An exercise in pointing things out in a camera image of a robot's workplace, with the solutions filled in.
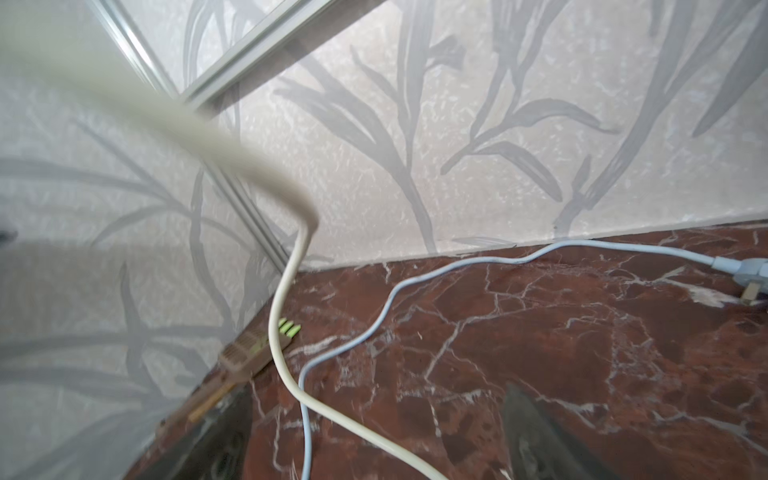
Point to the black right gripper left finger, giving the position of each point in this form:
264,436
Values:
214,448

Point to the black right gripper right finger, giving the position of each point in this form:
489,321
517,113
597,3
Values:
539,448

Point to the wooden brush green bristles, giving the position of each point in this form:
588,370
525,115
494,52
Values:
239,362

